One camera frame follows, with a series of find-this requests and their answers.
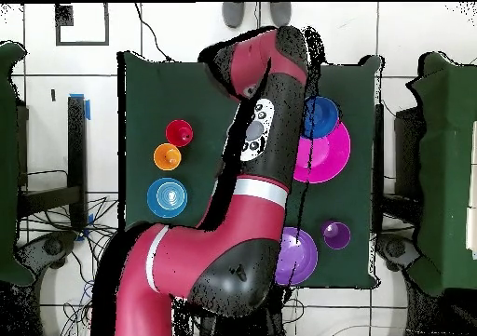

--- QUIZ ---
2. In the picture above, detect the large pink plastic bowl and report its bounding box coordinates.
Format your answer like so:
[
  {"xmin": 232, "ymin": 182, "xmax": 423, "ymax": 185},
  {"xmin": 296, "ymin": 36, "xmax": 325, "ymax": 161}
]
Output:
[{"xmin": 293, "ymin": 119, "xmax": 352, "ymax": 184}]

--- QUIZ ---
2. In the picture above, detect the small dark blue plastic bowl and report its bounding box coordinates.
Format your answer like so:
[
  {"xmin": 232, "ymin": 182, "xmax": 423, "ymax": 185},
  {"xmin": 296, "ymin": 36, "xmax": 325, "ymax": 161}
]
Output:
[{"xmin": 300, "ymin": 96, "xmax": 341, "ymax": 141}]

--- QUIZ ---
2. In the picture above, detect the orange plastic cup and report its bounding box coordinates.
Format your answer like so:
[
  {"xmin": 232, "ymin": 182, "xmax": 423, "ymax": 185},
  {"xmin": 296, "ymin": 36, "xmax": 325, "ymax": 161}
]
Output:
[{"xmin": 153, "ymin": 142, "xmax": 183, "ymax": 172}]

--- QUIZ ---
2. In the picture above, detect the shallow light blue plastic bowl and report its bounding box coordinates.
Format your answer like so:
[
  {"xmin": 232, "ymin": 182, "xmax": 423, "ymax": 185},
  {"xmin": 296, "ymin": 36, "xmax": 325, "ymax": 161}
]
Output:
[{"xmin": 146, "ymin": 177, "xmax": 188, "ymax": 219}]

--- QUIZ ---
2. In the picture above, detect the red plastic cup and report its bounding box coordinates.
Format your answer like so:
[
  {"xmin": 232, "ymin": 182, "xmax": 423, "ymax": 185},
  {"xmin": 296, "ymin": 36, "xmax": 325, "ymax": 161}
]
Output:
[{"xmin": 165, "ymin": 118, "xmax": 194, "ymax": 148}]

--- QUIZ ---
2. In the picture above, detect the purple plastic bowl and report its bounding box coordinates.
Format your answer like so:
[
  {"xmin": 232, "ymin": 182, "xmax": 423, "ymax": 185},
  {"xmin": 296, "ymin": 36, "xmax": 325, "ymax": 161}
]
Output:
[{"xmin": 274, "ymin": 226, "xmax": 319, "ymax": 287}]

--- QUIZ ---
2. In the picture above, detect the dark green tablecloth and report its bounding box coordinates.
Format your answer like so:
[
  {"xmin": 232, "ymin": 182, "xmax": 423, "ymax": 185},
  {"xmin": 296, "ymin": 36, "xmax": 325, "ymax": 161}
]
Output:
[{"xmin": 116, "ymin": 50, "xmax": 385, "ymax": 290}]

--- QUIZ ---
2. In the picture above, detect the purple plastic cup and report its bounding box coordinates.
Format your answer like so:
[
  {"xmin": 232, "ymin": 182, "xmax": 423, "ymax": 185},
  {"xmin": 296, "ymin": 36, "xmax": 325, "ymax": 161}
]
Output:
[{"xmin": 320, "ymin": 220, "xmax": 352, "ymax": 250}]

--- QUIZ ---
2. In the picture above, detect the gray shoe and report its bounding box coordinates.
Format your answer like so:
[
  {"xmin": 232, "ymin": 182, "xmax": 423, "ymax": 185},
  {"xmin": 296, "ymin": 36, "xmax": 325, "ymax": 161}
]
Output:
[
  {"xmin": 269, "ymin": 2, "xmax": 293, "ymax": 28},
  {"xmin": 222, "ymin": 2, "xmax": 246, "ymax": 29}
]

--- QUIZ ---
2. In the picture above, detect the green cloth covered side table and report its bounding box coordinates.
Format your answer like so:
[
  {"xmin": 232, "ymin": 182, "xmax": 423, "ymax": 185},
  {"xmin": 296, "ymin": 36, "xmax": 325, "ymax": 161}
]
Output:
[
  {"xmin": 405, "ymin": 51, "xmax": 477, "ymax": 296},
  {"xmin": 0, "ymin": 40, "xmax": 34, "ymax": 287}
]

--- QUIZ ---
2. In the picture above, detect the tangle of floor cables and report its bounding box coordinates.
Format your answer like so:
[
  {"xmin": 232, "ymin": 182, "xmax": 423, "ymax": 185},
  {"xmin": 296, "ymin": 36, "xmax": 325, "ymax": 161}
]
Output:
[{"xmin": 18, "ymin": 195, "xmax": 120, "ymax": 336}]

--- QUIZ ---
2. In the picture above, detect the thin black floor cable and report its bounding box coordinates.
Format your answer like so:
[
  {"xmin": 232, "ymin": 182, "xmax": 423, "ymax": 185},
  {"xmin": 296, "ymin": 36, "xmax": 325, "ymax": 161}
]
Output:
[{"xmin": 133, "ymin": 2, "xmax": 174, "ymax": 62}]

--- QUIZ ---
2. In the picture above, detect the dark square floor frame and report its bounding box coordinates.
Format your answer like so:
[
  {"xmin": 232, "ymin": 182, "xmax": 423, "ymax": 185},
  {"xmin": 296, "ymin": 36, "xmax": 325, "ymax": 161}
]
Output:
[{"xmin": 54, "ymin": 2, "xmax": 110, "ymax": 47}]

